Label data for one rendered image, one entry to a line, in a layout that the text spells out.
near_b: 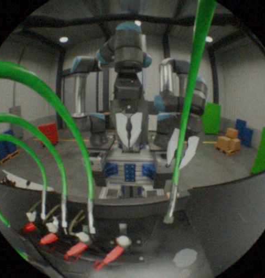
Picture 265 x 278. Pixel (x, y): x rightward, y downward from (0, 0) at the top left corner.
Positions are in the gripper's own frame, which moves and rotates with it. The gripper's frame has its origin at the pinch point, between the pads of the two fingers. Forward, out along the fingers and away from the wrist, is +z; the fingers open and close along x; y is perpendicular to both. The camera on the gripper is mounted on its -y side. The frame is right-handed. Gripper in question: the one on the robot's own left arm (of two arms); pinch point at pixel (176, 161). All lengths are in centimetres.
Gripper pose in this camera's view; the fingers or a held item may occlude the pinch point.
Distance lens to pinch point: 26.3
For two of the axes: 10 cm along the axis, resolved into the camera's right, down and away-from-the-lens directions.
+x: -8.4, -3.7, 4.1
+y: 2.4, 4.2, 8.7
